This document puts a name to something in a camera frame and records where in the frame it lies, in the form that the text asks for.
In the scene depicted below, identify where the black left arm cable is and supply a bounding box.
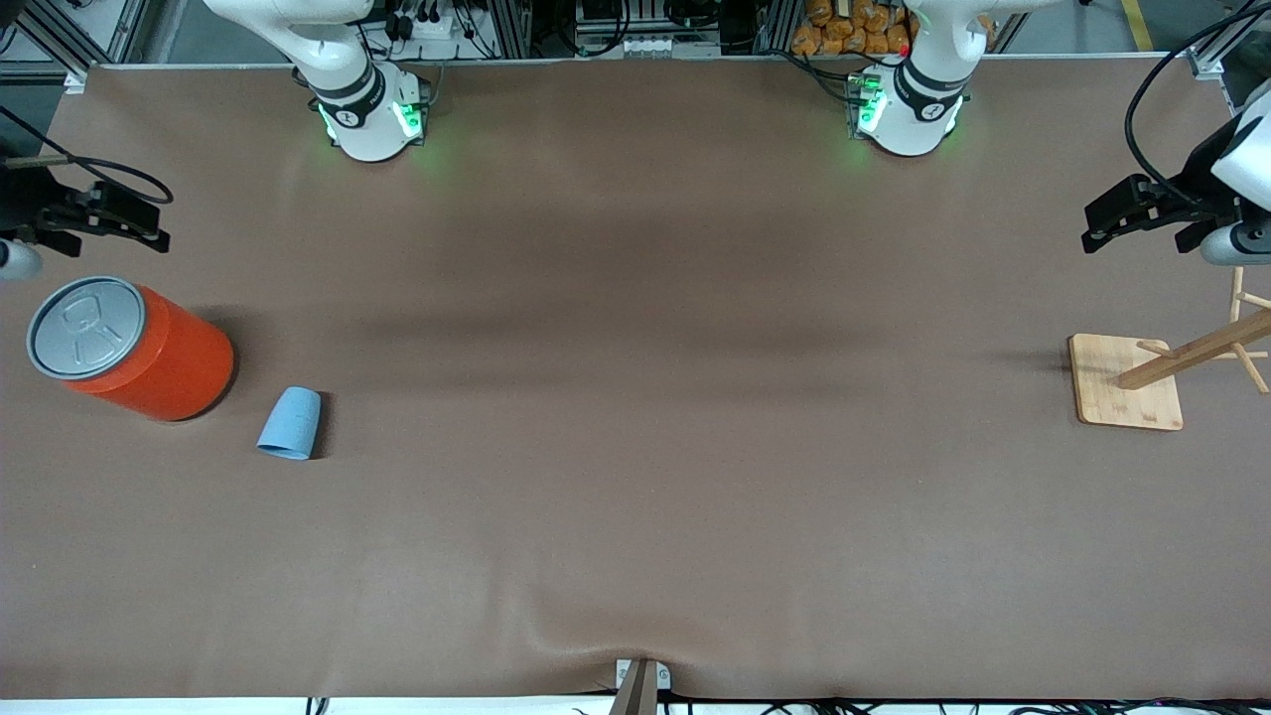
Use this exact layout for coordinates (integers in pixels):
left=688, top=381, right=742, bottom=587
left=1124, top=3, right=1271, bottom=210

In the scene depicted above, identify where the grey metal table clamp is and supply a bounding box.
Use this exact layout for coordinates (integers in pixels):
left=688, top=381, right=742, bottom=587
left=608, top=657, right=672, bottom=715

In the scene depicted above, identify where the white terminal strip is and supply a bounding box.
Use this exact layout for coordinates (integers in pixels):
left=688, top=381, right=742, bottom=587
left=614, top=35, right=723, bottom=59

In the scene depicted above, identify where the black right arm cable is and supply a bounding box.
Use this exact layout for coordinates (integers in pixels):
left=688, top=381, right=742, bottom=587
left=0, top=102, right=175, bottom=207

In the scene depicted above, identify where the light blue plastic cup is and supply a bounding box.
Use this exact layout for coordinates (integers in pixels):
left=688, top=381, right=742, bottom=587
left=256, top=385, right=324, bottom=462

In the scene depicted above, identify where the white power strip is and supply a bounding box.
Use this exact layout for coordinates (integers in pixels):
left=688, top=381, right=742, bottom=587
left=392, top=0, right=476, bottom=43

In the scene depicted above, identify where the aluminium frame profile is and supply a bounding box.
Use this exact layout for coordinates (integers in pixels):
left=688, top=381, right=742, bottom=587
left=1187, top=0, right=1271, bottom=112
left=0, top=0, right=150, bottom=80

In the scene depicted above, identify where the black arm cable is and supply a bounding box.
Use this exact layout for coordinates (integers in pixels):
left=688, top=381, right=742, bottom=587
left=0, top=102, right=175, bottom=207
left=1124, top=3, right=1271, bottom=210

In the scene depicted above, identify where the brown table mat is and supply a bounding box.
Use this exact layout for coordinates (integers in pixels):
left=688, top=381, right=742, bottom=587
left=0, top=55, right=1271, bottom=701

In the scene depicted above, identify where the orange packaged snacks pile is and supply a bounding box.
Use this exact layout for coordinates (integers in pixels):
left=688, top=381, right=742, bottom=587
left=791, top=0, right=917, bottom=58

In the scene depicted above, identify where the orange can with grey lid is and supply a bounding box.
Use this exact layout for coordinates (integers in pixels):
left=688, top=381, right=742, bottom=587
left=26, top=275, right=237, bottom=424

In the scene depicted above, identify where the wooden cup rack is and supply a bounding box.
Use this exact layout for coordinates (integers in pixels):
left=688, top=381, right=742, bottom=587
left=1068, top=266, right=1271, bottom=432

